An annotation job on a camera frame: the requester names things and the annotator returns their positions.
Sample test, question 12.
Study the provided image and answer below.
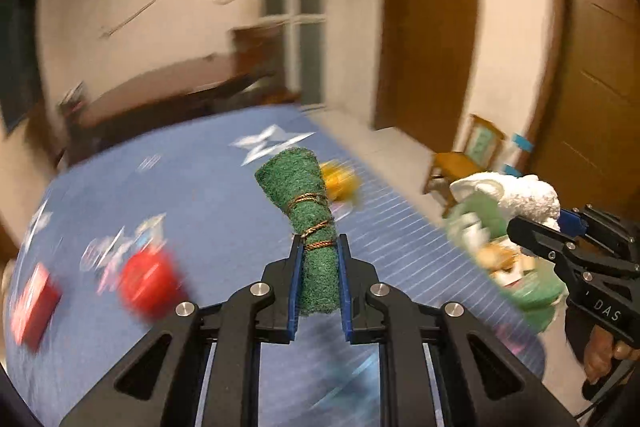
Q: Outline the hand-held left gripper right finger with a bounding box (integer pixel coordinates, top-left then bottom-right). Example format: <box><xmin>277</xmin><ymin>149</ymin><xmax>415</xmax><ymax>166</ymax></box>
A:
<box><xmin>336</xmin><ymin>234</ymin><xmax>578</xmax><ymax>427</ymax></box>

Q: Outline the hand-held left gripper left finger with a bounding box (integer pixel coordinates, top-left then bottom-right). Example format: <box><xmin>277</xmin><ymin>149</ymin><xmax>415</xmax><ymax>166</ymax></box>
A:
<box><xmin>59</xmin><ymin>234</ymin><xmax>307</xmax><ymax>427</ymax></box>

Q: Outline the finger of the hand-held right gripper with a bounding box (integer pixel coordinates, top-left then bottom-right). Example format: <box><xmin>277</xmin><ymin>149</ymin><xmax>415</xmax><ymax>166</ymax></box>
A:
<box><xmin>506</xmin><ymin>216</ymin><xmax>581</xmax><ymax>268</ymax></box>
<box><xmin>557</xmin><ymin>205</ymin><xmax>631</xmax><ymax>238</ymax></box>

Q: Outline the white plush toy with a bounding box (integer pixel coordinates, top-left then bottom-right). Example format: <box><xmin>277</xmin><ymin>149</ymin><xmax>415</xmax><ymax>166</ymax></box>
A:
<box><xmin>449</xmin><ymin>172</ymin><xmax>561</xmax><ymax>233</ymax></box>

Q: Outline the green scouring pad roll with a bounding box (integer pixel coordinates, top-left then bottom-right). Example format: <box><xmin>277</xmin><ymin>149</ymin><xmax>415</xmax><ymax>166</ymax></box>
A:
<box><xmin>254</xmin><ymin>147</ymin><xmax>341</xmax><ymax>318</ymax></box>

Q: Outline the person's right hand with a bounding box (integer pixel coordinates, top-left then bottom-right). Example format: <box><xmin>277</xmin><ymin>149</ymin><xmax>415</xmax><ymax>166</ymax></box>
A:
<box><xmin>582</xmin><ymin>324</ymin><xmax>640</xmax><ymax>385</ymax></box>

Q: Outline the yellow plastic package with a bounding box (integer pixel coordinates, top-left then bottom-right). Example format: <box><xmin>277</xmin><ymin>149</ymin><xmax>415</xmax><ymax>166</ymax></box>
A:
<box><xmin>320</xmin><ymin>159</ymin><xmax>362</xmax><ymax>202</ymax></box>

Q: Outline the small wooden chair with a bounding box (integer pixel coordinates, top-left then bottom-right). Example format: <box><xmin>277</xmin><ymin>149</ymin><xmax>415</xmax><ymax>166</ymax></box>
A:
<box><xmin>424</xmin><ymin>114</ymin><xmax>506</xmax><ymax>215</ymax></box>

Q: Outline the brown wooden door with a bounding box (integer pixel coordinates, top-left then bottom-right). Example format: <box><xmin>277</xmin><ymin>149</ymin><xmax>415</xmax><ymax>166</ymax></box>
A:
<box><xmin>375</xmin><ymin>0</ymin><xmax>481</xmax><ymax>132</ymax></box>
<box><xmin>530</xmin><ymin>0</ymin><xmax>640</xmax><ymax>228</ymax></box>

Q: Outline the red ball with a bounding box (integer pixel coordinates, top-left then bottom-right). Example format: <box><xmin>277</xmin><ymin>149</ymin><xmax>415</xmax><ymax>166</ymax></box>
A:
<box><xmin>119</xmin><ymin>249</ymin><xmax>188</xmax><ymax>323</ymax></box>

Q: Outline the white glass door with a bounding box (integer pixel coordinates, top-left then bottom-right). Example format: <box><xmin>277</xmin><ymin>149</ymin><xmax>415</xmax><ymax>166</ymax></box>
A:
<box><xmin>260</xmin><ymin>0</ymin><xmax>328</xmax><ymax>108</ymax></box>

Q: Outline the dark wooden dining table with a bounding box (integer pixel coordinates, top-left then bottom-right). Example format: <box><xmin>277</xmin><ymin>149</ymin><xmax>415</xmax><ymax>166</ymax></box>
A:
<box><xmin>60</xmin><ymin>54</ymin><xmax>273</xmax><ymax>158</ymax></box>

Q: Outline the red cigarette box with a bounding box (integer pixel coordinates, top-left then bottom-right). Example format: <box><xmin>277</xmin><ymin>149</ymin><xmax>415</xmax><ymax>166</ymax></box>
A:
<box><xmin>10</xmin><ymin>263</ymin><xmax>63</xmax><ymax>355</ymax></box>

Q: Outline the dark window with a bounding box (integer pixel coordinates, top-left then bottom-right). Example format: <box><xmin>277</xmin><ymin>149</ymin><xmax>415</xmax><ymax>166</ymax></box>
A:
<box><xmin>0</xmin><ymin>0</ymin><xmax>43</xmax><ymax>132</ymax></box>

